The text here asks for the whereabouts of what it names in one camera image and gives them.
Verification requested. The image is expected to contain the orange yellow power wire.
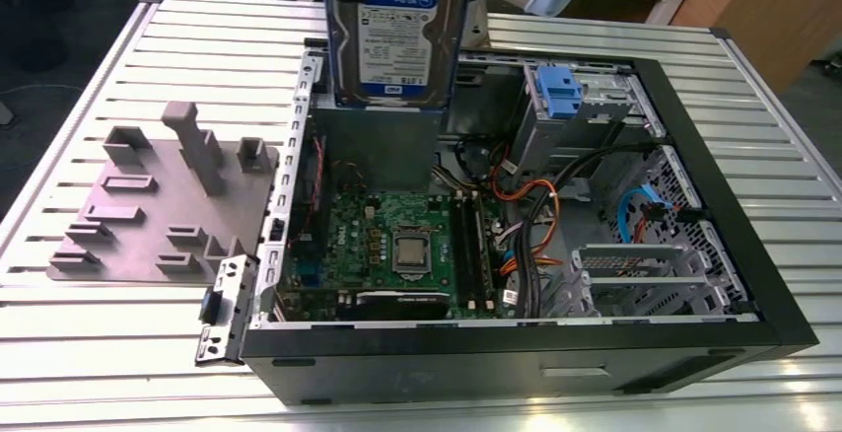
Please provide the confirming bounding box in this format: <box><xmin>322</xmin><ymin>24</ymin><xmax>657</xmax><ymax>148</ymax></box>
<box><xmin>491</xmin><ymin>179</ymin><xmax>568</xmax><ymax>280</ymax></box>

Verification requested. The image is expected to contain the thick black cable bundle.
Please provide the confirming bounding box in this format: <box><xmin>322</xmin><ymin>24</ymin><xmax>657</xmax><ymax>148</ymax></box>
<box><xmin>512</xmin><ymin>143</ymin><xmax>659</xmax><ymax>318</ymax></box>

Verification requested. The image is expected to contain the black chair wheel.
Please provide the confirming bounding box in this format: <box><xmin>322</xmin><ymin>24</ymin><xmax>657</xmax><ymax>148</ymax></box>
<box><xmin>811</xmin><ymin>49</ymin><xmax>842</xmax><ymax>76</ymax></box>

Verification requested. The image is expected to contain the metal disk bay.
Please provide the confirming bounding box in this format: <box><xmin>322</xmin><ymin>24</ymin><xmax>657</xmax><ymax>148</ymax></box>
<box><xmin>569</xmin><ymin>242</ymin><xmax>751</xmax><ymax>320</ymax></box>

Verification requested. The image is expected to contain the grey power supply unit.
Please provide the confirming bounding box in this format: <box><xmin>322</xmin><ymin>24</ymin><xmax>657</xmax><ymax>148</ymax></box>
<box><xmin>308</xmin><ymin>104</ymin><xmax>442</xmax><ymax>194</ymax></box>

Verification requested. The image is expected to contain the metal optical drive cage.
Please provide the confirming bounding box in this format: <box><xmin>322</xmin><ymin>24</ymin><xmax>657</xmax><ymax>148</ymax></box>
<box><xmin>512</xmin><ymin>61</ymin><xmax>663</xmax><ymax>177</ymax></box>

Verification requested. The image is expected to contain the hard disk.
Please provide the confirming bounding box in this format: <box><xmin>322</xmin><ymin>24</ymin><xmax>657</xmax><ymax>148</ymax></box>
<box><xmin>325</xmin><ymin>0</ymin><xmax>476</xmax><ymax>108</ymax></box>

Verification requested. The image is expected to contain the metal expansion slot bracket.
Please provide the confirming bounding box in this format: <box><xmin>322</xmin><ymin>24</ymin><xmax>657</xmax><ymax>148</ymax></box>
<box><xmin>194</xmin><ymin>253</ymin><xmax>258</xmax><ymax>367</ymax></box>

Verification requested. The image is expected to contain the black open PC case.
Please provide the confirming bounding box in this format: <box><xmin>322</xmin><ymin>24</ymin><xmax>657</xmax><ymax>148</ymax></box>
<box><xmin>238</xmin><ymin>36</ymin><xmax>820</xmax><ymax>406</ymax></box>

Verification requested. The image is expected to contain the green motherboard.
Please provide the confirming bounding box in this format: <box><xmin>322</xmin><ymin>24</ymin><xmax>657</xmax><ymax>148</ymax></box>
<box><xmin>278</xmin><ymin>189</ymin><xmax>520</xmax><ymax>323</ymax></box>

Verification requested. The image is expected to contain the grey parts rack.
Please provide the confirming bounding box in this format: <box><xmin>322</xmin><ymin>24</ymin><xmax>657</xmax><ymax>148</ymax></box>
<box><xmin>45</xmin><ymin>100</ymin><xmax>281</xmax><ymax>283</ymax></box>

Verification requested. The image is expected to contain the blue plastic drive latch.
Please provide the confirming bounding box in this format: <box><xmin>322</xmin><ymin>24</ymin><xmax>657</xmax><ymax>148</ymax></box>
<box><xmin>535</xmin><ymin>65</ymin><xmax>584</xmax><ymax>120</ymax></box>

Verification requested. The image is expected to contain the silver CPU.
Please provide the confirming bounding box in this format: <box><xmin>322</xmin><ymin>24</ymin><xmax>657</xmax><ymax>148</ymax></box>
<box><xmin>392</xmin><ymin>237</ymin><xmax>432</xmax><ymax>270</ymax></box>

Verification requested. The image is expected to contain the black graphics card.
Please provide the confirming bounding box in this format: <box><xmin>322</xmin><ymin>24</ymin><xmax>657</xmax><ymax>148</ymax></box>
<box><xmin>334</xmin><ymin>289</ymin><xmax>452</xmax><ymax>323</ymax></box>

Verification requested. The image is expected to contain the wooden cabinet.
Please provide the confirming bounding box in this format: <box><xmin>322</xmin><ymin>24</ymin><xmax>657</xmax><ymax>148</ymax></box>
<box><xmin>673</xmin><ymin>0</ymin><xmax>842</xmax><ymax>93</ymax></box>

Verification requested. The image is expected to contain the CPU socket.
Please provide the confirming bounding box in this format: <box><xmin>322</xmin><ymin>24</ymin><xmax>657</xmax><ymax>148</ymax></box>
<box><xmin>386</xmin><ymin>224</ymin><xmax>438</xmax><ymax>284</ymax></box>

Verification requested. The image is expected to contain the black RAM slot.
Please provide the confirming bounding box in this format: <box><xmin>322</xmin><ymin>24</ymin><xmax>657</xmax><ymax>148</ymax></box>
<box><xmin>452</xmin><ymin>193</ymin><xmax>476</xmax><ymax>309</ymax></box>
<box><xmin>471</xmin><ymin>193</ymin><xmax>499</xmax><ymax>309</ymax></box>

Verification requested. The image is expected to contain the thin red wire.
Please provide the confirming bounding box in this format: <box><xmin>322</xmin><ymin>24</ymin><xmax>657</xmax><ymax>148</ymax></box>
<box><xmin>305</xmin><ymin>133</ymin><xmax>328</xmax><ymax>244</ymax></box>

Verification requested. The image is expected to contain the blue data wire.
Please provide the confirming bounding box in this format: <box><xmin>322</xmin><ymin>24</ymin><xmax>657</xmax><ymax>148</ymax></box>
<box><xmin>615</xmin><ymin>182</ymin><xmax>679</xmax><ymax>246</ymax></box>

